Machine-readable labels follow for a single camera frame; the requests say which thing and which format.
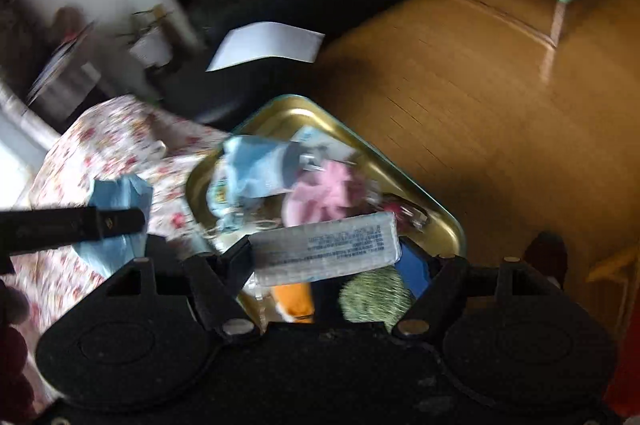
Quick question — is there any green curly scrunchie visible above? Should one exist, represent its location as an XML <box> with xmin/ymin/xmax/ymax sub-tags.
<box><xmin>338</xmin><ymin>266</ymin><xmax>414</xmax><ymax>332</ymax></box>

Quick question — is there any pink leopard hair clip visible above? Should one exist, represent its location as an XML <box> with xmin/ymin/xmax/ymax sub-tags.
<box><xmin>380</xmin><ymin>194</ymin><xmax>430</xmax><ymax>232</ymax></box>

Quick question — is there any small white tissue packet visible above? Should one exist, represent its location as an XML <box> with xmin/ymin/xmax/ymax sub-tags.
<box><xmin>248</xmin><ymin>211</ymin><xmax>401</xmax><ymax>286</ymax></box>

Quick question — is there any orange navy fabric pouch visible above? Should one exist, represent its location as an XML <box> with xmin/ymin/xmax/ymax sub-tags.
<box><xmin>271</xmin><ymin>283</ymin><xmax>314</xmax><ymax>323</ymax></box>

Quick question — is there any blue surgical masks pile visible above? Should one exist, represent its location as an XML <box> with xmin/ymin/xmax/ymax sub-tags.
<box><xmin>74</xmin><ymin>174</ymin><xmax>153</xmax><ymax>279</ymax></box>

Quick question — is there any pink drawstring pouch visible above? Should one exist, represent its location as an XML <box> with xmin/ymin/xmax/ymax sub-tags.
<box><xmin>282</xmin><ymin>160</ymin><xmax>370</xmax><ymax>228</ymax></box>

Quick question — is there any blue face mask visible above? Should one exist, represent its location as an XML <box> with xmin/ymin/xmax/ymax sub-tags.
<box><xmin>222</xmin><ymin>134</ymin><xmax>305</xmax><ymax>204</ymax></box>

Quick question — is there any large white tissue packet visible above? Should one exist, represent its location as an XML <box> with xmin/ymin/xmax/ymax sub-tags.
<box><xmin>291</xmin><ymin>125</ymin><xmax>356</xmax><ymax>162</ymax></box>

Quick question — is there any floral tablecloth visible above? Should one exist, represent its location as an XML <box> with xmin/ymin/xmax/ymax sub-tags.
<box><xmin>1</xmin><ymin>96</ymin><xmax>227</xmax><ymax>414</ymax></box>

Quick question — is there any teal gold metal tin tray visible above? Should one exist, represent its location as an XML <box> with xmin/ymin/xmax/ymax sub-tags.
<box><xmin>184</xmin><ymin>93</ymin><xmax>469</xmax><ymax>323</ymax></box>

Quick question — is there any dark side table with magazines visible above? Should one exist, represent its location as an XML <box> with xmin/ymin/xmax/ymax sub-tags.
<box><xmin>26</xmin><ymin>23</ymin><xmax>127</xmax><ymax>122</ymax></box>

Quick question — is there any potted plant white pot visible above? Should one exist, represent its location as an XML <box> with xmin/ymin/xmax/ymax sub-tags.
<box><xmin>122</xmin><ymin>4</ymin><xmax>174</xmax><ymax>68</ymax></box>

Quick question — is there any white paper sheet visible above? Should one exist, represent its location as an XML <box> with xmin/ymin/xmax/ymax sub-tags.
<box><xmin>206</xmin><ymin>22</ymin><xmax>324</xmax><ymax>72</ymax></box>

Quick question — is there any black leather sofa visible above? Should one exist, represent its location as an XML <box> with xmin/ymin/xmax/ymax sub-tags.
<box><xmin>158</xmin><ymin>0</ymin><xmax>402</xmax><ymax>129</ymax></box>

